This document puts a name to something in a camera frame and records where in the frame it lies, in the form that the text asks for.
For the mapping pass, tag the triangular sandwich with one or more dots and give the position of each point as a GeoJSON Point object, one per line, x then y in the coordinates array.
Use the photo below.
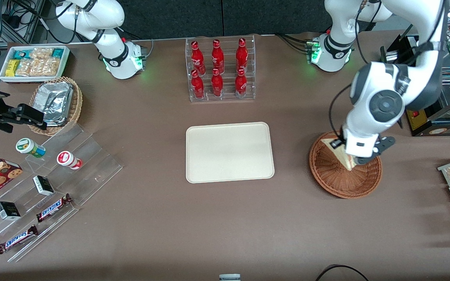
{"type": "Point", "coordinates": [349, 162]}

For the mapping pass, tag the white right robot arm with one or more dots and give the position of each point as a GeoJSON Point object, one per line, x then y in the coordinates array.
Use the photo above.
{"type": "Point", "coordinates": [111, 43]}

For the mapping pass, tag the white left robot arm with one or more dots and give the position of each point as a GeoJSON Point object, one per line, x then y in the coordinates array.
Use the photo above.
{"type": "Point", "coordinates": [381, 105]}

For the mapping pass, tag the round brown wicker basket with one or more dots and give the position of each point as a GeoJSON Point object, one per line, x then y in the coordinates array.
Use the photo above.
{"type": "Point", "coordinates": [338, 183]}

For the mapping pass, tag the small light wicker basket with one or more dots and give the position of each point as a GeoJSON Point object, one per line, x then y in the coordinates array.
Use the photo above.
{"type": "Point", "coordinates": [76, 101]}

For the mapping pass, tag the white rectangular snack tray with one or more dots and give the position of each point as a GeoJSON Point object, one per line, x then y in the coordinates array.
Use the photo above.
{"type": "Point", "coordinates": [65, 58]}

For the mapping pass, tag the cream plastic tray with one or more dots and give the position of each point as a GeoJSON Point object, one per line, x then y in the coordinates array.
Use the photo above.
{"type": "Point", "coordinates": [229, 152]}

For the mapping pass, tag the silver foil packet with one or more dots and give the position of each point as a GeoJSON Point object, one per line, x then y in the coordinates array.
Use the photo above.
{"type": "Point", "coordinates": [55, 102]}

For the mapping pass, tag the green lid yogurt cup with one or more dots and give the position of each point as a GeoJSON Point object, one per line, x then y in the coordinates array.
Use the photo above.
{"type": "Point", "coordinates": [27, 146]}

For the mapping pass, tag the clear bag of crackers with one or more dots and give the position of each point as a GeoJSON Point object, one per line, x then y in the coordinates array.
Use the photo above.
{"type": "Point", "coordinates": [27, 67]}
{"type": "Point", "coordinates": [50, 66]}
{"type": "Point", "coordinates": [41, 53]}

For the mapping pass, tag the yellow snack packet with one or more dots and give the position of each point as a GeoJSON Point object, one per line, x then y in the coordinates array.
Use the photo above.
{"type": "Point", "coordinates": [12, 68]}

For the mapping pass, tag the red lid yogurt cup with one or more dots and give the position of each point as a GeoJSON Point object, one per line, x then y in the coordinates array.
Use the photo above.
{"type": "Point", "coordinates": [66, 159]}

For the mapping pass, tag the teal snack packet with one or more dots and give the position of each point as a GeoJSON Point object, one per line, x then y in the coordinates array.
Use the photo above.
{"type": "Point", "coordinates": [58, 52]}
{"type": "Point", "coordinates": [21, 54]}

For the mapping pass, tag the small black box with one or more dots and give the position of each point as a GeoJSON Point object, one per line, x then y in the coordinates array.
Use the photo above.
{"type": "Point", "coordinates": [8, 210]}
{"type": "Point", "coordinates": [43, 185]}

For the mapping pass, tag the clear acrylic stepped stand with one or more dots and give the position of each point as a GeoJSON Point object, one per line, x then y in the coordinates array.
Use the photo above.
{"type": "Point", "coordinates": [88, 164]}

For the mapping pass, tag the snickers bar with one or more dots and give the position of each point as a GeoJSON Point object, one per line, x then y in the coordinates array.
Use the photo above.
{"type": "Point", "coordinates": [53, 208]}
{"type": "Point", "coordinates": [17, 239]}

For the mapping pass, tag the black food warmer appliance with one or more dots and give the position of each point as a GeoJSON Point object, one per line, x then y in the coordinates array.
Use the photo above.
{"type": "Point", "coordinates": [443, 123]}

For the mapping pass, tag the red cola bottle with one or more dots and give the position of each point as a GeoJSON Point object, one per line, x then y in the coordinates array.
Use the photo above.
{"type": "Point", "coordinates": [197, 86]}
{"type": "Point", "coordinates": [241, 56]}
{"type": "Point", "coordinates": [217, 57]}
{"type": "Point", "coordinates": [197, 58]}
{"type": "Point", "coordinates": [241, 84]}
{"type": "Point", "coordinates": [217, 85]}

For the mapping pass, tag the clear acrylic bottle rack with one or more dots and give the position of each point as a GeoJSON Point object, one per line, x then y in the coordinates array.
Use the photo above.
{"type": "Point", "coordinates": [229, 97]}

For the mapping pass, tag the small grey block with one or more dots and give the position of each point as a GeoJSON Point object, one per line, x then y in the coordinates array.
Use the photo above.
{"type": "Point", "coordinates": [229, 277]}

